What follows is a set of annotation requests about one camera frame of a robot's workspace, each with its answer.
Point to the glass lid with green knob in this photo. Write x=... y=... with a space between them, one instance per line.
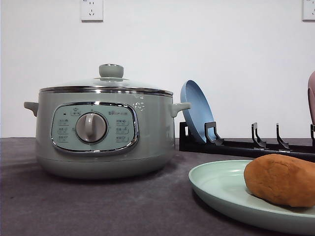
x=110 y=80

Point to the green plate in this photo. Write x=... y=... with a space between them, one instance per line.
x=224 y=183

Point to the brown potato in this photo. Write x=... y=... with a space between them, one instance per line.
x=282 y=178

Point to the blue plate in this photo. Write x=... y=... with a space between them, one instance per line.
x=198 y=112

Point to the black plate rack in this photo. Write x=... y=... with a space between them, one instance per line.
x=247 y=150

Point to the green electric steamer pot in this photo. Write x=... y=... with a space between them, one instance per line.
x=105 y=132

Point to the pink plate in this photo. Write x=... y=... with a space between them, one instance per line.
x=311 y=94

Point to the white wall socket left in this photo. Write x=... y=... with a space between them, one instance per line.
x=92 y=11

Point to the white wall socket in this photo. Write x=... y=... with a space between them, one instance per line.
x=92 y=11
x=307 y=11

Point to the white wall socket right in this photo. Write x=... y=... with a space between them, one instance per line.
x=307 y=11

